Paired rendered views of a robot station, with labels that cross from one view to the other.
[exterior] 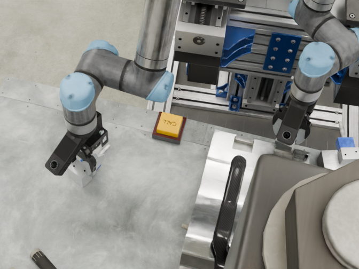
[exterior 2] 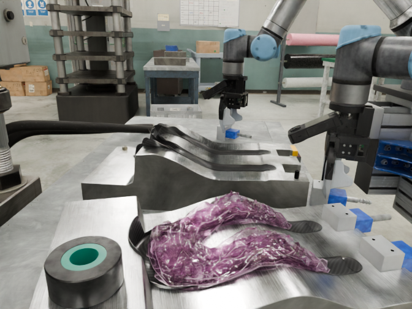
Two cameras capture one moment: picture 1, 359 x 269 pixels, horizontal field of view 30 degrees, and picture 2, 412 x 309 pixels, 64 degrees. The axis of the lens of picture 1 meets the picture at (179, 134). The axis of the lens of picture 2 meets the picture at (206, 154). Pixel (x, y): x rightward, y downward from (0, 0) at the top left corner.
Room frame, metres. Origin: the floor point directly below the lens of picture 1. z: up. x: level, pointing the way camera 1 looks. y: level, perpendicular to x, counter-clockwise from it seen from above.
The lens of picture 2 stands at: (0.62, -0.96, 1.17)
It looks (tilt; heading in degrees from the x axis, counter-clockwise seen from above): 20 degrees down; 85
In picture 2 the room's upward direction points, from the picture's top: 1 degrees clockwise
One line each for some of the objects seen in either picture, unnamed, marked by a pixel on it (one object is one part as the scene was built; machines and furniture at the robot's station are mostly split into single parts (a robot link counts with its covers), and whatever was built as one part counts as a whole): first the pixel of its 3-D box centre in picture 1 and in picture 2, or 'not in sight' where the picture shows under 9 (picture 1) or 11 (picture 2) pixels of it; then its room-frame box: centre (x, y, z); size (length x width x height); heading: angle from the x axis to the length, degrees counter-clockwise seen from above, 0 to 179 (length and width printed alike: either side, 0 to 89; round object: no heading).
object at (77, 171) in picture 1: (92, 161); (235, 133); (0.84, 0.22, 0.83); 0.13 x 0.05 x 0.05; 146
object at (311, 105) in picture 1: (301, 102); (346, 131); (0.99, -0.30, 0.99); 0.09 x 0.08 x 0.12; 158
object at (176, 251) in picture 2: not in sight; (233, 232); (0.71, -0.54, 0.90); 0.26 x 0.18 x 0.08; 8
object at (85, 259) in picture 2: not in sight; (86, 268); (0.52, -0.65, 0.93); 0.08 x 0.08 x 0.04
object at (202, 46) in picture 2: not in sight; (207, 48); (1.23, 5.67, 0.94); 0.41 x 0.33 x 0.29; 8
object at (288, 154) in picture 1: (282, 156); (292, 175); (0.89, -0.28, 0.87); 0.05 x 0.05 x 0.04; 81
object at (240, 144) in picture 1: (242, 147); (284, 159); (0.91, -0.17, 0.87); 0.05 x 0.05 x 0.04; 81
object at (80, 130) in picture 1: (79, 117); (233, 68); (0.83, 0.24, 1.07); 0.08 x 0.08 x 0.05
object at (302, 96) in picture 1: (305, 86); (349, 93); (0.99, -0.30, 1.07); 0.08 x 0.08 x 0.05
